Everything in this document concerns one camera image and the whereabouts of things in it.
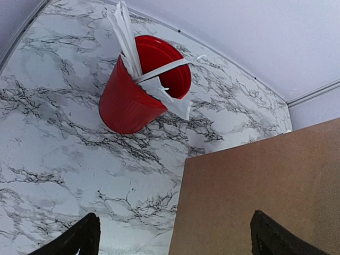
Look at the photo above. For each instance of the brown paper bag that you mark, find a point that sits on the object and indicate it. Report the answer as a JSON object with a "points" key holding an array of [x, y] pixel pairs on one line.
{"points": [[293, 178]]}

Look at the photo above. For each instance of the white wrapped straw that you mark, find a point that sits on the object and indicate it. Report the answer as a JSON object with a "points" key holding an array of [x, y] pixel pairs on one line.
{"points": [[122, 26], [166, 68]]}

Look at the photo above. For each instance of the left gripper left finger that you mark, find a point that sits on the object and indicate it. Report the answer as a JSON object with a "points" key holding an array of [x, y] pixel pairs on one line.
{"points": [[82, 238]]}

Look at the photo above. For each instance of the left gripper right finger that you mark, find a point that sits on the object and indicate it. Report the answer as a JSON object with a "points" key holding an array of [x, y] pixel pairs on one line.
{"points": [[269, 237]]}

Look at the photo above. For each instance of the red cylindrical holder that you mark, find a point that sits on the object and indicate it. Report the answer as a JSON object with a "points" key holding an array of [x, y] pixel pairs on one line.
{"points": [[124, 106]]}

